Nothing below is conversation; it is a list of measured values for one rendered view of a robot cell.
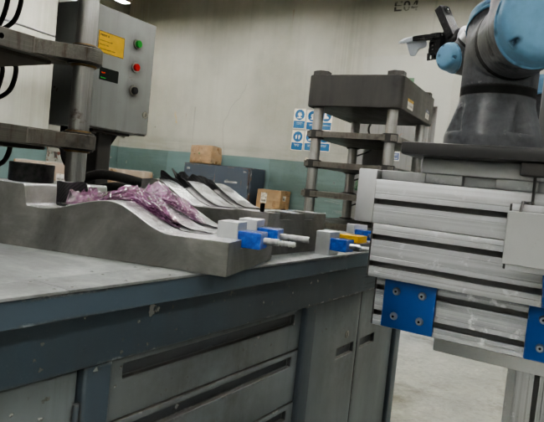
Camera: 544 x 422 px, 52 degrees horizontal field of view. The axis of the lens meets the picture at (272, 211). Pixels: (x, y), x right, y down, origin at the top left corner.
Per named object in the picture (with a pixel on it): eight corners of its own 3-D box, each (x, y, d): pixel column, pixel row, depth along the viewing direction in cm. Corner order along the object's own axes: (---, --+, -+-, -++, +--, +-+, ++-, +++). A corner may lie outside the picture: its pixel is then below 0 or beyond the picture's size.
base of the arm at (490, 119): (546, 158, 94) (554, 99, 93) (535, 150, 81) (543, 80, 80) (454, 153, 102) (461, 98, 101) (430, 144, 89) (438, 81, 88)
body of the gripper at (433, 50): (424, 60, 178) (454, 55, 167) (424, 33, 177) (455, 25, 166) (441, 62, 182) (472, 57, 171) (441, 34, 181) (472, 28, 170)
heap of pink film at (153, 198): (212, 224, 112) (217, 185, 112) (174, 229, 95) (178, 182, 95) (99, 209, 119) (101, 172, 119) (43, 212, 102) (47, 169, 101)
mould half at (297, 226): (322, 249, 139) (328, 195, 138) (264, 255, 117) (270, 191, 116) (171, 224, 166) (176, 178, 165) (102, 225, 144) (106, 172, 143)
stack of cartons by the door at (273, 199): (311, 251, 821) (317, 194, 817) (302, 252, 792) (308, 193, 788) (261, 243, 861) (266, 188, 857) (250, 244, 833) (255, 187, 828)
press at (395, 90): (420, 280, 645) (441, 100, 634) (379, 298, 509) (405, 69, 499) (344, 267, 689) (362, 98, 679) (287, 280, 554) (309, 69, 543)
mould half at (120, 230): (270, 259, 113) (276, 204, 112) (226, 277, 88) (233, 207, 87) (56, 229, 126) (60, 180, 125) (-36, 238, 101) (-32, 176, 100)
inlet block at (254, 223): (310, 253, 106) (313, 224, 106) (305, 255, 101) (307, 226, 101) (244, 244, 109) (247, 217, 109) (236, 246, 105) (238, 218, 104)
